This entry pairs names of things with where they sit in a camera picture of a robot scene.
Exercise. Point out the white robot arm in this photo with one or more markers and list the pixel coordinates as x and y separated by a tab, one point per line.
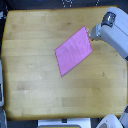
114	30

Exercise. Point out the pink cloth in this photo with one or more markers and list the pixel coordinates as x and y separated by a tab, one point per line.
73	51

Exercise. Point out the grey equipment at left edge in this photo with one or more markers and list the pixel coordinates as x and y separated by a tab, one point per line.
2	125

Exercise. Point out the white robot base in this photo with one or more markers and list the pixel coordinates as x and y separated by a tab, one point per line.
110	121

